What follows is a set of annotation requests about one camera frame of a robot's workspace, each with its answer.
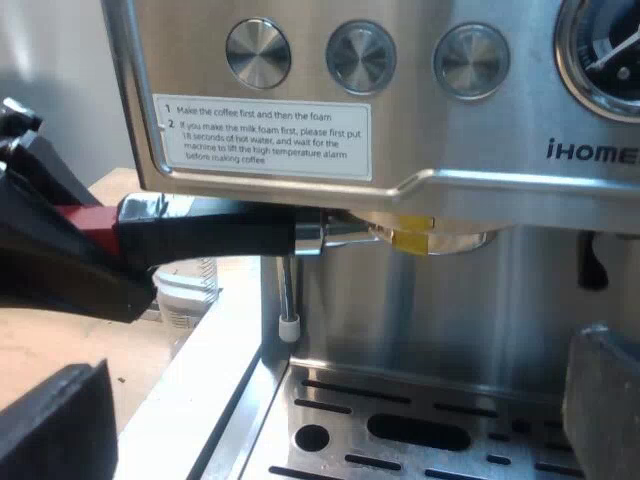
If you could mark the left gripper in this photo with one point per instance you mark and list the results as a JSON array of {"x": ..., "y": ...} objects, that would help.
[{"x": 17, "y": 122}]

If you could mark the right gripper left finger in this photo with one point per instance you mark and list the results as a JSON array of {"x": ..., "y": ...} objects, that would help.
[{"x": 55, "y": 430}]

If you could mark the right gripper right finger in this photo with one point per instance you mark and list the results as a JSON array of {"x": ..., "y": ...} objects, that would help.
[{"x": 607, "y": 400}]

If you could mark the steel espresso machine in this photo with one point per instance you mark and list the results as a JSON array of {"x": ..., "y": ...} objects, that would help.
[{"x": 450, "y": 310}]

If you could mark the clear measuring glass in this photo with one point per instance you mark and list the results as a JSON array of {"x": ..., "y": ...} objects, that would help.
[{"x": 187, "y": 295}]

